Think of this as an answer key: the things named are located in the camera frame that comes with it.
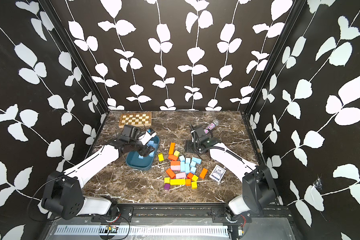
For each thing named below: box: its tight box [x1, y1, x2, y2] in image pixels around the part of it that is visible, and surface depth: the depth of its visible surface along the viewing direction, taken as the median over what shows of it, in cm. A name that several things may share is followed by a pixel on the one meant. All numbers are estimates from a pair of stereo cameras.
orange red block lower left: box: [166, 168, 176, 179], surface depth 88 cm
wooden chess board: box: [118, 112, 152, 128], surface depth 113 cm
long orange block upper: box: [169, 142, 176, 155], surface depth 100 cm
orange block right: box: [199, 168, 208, 179], surface depth 90 cm
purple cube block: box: [163, 183, 171, 191], surface depth 84 cm
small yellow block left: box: [157, 153, 164, 162], surface depth 95 cm
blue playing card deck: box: [209, 164, 226, 183], surface depth 88 cm
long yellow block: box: [170, 178, 186, 186], surface depth 86 cm
